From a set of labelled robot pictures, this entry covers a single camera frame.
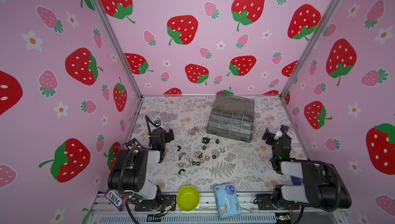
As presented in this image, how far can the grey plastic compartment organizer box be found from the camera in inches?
38.9

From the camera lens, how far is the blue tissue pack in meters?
0.67

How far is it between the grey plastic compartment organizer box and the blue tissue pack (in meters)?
0.32
